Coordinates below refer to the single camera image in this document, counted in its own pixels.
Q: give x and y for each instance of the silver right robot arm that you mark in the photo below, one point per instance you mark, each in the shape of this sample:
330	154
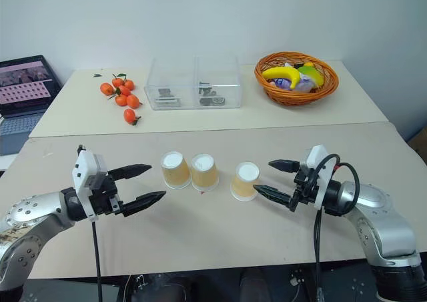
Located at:
380	215

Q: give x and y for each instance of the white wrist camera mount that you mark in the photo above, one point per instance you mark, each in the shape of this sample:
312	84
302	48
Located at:
315	157
83	168

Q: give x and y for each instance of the orange tangerine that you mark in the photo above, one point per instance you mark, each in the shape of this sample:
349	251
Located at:
129	116
132	101
121	100

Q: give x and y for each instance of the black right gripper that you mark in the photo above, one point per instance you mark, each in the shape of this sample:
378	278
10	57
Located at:
303	190

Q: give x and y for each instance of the clear plastic box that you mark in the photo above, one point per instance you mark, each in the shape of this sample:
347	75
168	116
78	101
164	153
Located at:
193	82

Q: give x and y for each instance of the dark rounded shape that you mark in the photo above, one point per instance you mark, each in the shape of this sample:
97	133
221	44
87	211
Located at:
160	288

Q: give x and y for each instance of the green yellow toy mango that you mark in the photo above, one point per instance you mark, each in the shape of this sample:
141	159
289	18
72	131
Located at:
313	73

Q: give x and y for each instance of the yellow toy banana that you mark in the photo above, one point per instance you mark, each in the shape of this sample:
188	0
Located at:
283	72

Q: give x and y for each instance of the open laptop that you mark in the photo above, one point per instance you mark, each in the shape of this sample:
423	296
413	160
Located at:
23	85

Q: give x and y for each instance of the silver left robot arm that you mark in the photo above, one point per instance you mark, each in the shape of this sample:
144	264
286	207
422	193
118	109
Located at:
31	215

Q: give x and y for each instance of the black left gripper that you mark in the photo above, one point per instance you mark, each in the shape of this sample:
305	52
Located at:
105	200

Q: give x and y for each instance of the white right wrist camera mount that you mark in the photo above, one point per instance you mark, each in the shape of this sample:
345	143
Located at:
315	157

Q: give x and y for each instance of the purple white packet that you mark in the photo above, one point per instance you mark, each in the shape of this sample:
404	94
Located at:
283	83

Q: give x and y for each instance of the orange wicker basket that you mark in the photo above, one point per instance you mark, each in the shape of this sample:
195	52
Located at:
293	97

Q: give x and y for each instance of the tan paper cup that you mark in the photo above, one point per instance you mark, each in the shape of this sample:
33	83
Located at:
243	185
175	173
204	175

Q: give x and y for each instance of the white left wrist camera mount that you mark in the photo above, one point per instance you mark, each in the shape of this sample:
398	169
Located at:
83	168

